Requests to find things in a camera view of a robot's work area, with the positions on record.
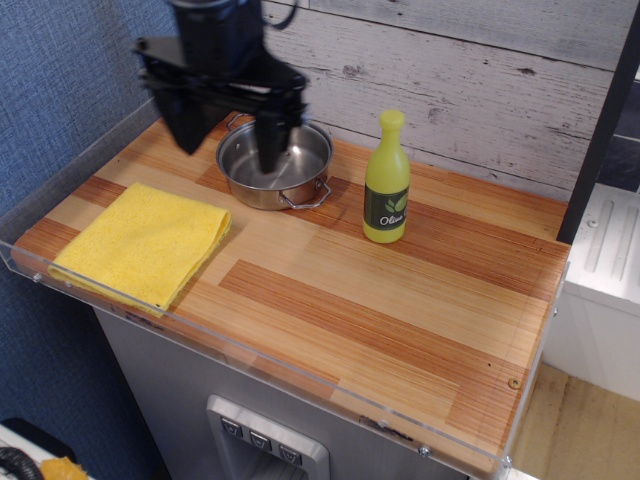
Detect stainless steel pot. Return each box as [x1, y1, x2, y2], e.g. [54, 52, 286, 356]
[216, 113, 334, 211]

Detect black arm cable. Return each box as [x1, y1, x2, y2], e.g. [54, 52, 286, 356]
[259, 0, 302, 32]

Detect clear acrylic counter guard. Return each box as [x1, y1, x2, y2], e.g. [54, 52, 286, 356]
[1, 121, 569, 479]

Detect dark vertical post right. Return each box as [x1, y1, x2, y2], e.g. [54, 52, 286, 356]
[556, 2, 639, 245]

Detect yellow olive oil bottle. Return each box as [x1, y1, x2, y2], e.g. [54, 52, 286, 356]
[363, 110, 410, 244]

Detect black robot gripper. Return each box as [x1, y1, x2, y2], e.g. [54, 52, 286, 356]
[132, 1, 306, 174]

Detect yellow towel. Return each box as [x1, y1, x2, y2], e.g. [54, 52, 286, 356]
[48, 183, 231, 318]

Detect yellow object bottom left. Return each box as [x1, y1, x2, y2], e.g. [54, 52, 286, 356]
[40, 457, 89, 480]

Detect white appliance at right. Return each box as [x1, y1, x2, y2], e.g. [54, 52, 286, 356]
[543, 184, 639, 400]

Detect silver dispenser panel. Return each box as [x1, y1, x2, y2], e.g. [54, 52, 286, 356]
[206, 394, 331, 479]

